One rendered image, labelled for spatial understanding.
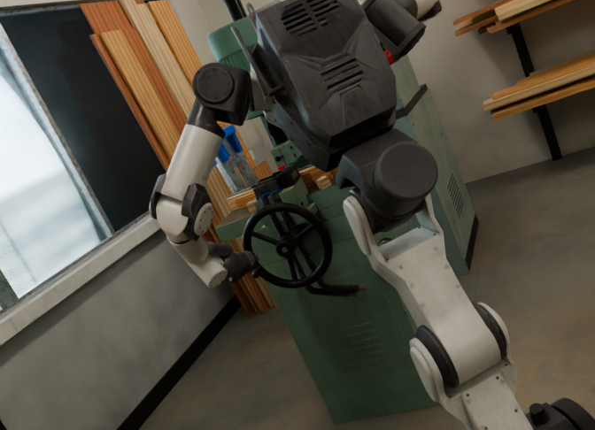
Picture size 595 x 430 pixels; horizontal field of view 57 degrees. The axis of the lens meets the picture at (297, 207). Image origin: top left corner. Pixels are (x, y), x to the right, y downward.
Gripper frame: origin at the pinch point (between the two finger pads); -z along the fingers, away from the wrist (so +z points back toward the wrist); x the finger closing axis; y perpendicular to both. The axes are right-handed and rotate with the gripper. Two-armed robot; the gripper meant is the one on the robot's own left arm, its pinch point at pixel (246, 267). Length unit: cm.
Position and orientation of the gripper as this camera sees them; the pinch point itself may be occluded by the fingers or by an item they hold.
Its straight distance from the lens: 169.5
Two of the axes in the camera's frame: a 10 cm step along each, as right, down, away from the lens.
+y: -4.7, -8.1, 3.5
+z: -4.2, -1.4, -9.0
